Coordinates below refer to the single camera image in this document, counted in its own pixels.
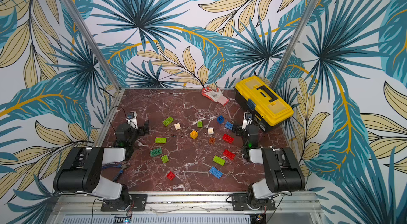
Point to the small red brick front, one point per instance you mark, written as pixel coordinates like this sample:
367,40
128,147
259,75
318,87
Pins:
170,176

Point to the blue brick near toolbox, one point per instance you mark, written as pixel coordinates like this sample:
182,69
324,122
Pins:
229,125

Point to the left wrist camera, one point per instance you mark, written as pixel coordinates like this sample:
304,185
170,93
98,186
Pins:
132,119

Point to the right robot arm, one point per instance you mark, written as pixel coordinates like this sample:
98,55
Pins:
281,169

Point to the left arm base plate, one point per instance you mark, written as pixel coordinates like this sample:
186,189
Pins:
132,202

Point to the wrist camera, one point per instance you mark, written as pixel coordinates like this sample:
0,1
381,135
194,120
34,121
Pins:
132,119
247,119

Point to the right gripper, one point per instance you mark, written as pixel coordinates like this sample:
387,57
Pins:
240,130

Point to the yellow black toolbox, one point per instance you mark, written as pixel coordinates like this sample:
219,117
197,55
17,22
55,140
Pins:
268,109

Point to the aluminium post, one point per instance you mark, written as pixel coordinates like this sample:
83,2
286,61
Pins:
308,10
81,25

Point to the red white work glove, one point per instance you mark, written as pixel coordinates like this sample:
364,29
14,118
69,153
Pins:
215,95

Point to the right aluminium post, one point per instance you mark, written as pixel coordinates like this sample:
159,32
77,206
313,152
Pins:
308,10

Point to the light green long brick far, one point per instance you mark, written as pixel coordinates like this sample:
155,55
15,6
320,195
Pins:
168,121

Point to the light green long brick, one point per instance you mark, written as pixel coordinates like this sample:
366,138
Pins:
168,121
160,140

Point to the yellow square brick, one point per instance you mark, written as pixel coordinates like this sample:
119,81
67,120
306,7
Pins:
194,134

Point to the dark blue square brick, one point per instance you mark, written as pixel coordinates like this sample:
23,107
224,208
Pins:
220,119

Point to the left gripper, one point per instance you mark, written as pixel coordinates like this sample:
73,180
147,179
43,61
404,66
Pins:
140,130

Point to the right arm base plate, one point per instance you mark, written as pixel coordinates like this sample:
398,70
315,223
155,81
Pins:
244,202

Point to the light green brick right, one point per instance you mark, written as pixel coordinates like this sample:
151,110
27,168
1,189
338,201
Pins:
219,160

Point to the left aluminium post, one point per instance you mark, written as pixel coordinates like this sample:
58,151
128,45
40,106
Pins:
81,25

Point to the dark green long brick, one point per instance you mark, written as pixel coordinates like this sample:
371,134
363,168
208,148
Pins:
155,152

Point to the aluminium front rail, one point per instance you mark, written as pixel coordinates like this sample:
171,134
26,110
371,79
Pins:
191,208

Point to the blue long brick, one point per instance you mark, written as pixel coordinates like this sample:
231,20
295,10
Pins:
215,172

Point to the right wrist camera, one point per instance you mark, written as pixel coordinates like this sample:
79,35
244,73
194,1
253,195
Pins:
247,119

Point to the light green long brick left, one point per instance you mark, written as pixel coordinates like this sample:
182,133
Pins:
160,140

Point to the blue handled pliers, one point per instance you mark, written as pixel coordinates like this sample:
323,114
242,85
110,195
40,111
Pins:
121,168

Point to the light green square brick front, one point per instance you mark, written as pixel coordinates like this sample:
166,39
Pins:
165,159

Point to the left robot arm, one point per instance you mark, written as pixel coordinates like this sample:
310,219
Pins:
81,172

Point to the cream square brick large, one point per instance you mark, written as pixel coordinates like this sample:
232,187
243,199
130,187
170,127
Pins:
177,126

